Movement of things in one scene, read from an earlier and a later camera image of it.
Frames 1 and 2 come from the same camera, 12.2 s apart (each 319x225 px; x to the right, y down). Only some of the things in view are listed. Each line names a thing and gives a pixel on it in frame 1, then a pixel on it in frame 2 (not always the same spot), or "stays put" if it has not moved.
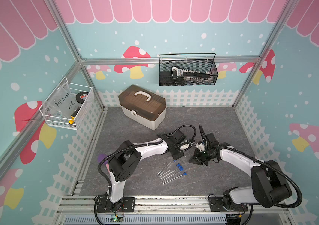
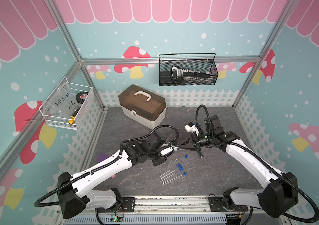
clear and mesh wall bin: x=65 y=105 stays put
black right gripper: x=196 y=160 → x=189 y=144
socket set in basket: x=189 y=75 stays put
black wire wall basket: x=187 y=69 stays put
